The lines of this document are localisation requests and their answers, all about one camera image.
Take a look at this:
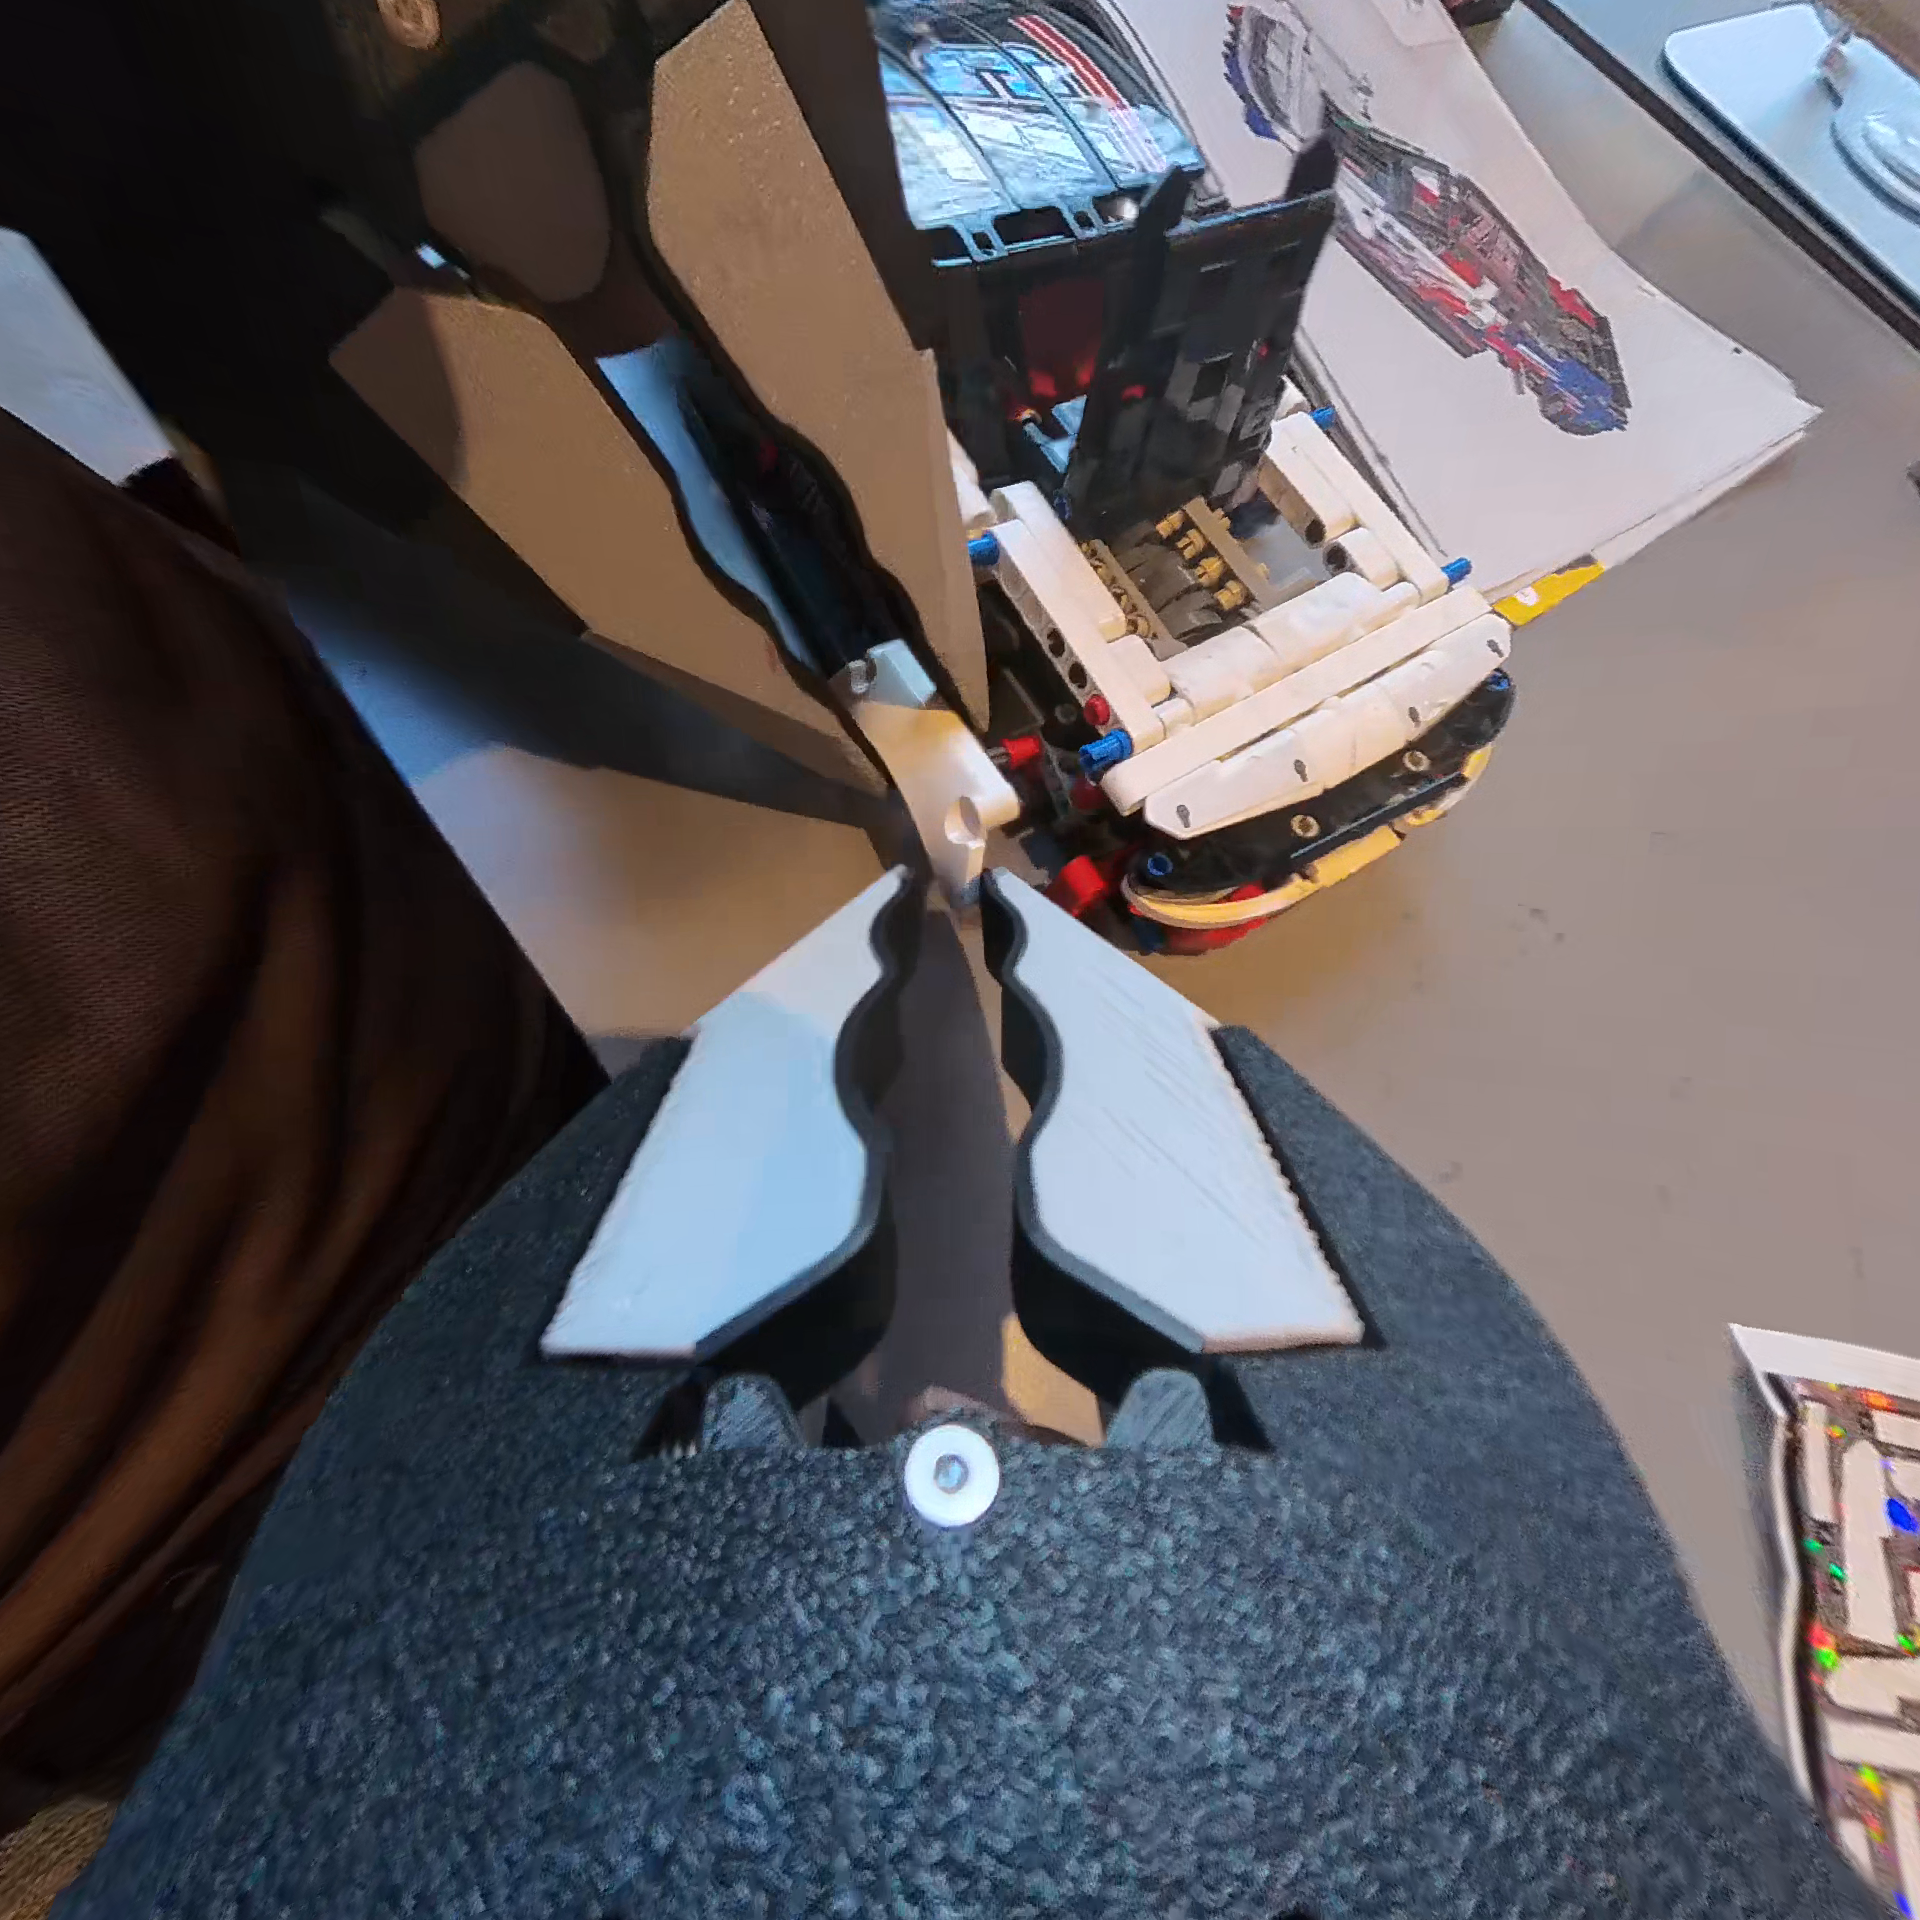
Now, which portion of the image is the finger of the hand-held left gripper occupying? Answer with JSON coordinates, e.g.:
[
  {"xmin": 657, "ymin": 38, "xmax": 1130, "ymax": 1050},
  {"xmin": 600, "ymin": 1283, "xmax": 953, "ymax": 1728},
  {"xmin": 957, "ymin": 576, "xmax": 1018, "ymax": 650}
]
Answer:
[
  {"xmin": 642, "ymin": 0, "xmax": 993, "ymax": 736},
  {"xmin": 326, "ymin": 281, "xmax": 888, "ymax": 797}
]

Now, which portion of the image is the holographic sticker sheet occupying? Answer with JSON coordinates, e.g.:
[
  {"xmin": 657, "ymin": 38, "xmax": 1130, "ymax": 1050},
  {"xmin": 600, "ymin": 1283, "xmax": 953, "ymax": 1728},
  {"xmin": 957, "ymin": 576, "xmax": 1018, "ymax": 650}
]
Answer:
[{"xmin": 1726, "ymin": 1323, "xmax": 1920, "ymax": 1893}]

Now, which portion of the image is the toy brick race car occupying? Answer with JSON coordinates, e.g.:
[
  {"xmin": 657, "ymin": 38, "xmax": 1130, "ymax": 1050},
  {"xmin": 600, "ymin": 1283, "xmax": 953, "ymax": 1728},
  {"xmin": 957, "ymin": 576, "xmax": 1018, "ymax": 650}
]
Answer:
[{"xmin": 865, "ymin": 0, "xmax": 1518, "ymax": 963}]

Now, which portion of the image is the white curved brick piece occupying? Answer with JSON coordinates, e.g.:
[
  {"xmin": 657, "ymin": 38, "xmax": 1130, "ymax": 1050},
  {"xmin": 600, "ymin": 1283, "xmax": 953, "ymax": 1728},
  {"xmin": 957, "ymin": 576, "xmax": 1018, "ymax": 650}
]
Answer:
[{"xmin": 847, "ymin": 637, "xmax": 1024, "ymax": 904}]

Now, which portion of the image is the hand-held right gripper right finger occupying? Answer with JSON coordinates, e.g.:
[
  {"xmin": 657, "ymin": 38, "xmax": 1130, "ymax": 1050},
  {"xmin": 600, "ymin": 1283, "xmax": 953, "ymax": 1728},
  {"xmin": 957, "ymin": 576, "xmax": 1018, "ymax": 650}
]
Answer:
[{"xmin": 977, "ymin": 870, "xmax": 1366, "ymax": 1355}]

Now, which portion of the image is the open instruction booklet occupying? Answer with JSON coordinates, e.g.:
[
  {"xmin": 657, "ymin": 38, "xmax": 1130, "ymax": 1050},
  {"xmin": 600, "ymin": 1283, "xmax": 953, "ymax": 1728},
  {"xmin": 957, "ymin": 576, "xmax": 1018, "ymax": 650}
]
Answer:
[{"xmin": 1110, "ymin": 0, "xmax": 1826, "ymax": 602}]

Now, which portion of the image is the yellow paper leaflet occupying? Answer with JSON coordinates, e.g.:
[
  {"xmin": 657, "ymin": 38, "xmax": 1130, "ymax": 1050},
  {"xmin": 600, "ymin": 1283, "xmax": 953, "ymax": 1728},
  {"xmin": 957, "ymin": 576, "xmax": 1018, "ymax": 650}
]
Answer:
[{"xmin": 1493, "ymin": 556, "xmax": 1606, "ymax": 629}]

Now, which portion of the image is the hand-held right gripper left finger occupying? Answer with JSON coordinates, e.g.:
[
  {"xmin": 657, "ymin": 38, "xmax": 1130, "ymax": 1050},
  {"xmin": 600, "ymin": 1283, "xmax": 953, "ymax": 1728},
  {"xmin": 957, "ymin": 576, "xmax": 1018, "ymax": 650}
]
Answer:
[{"xmin": 538, "ymin": 866, "xmax": 924, "ymax": 1364}]

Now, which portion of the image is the person's torso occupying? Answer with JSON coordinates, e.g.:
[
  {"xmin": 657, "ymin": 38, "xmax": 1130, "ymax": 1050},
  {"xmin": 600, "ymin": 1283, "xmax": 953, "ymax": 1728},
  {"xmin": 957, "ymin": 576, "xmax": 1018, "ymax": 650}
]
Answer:
[{"xmin": 0, "ymin": 405, "xmax": 606, "ymax": 1840}]

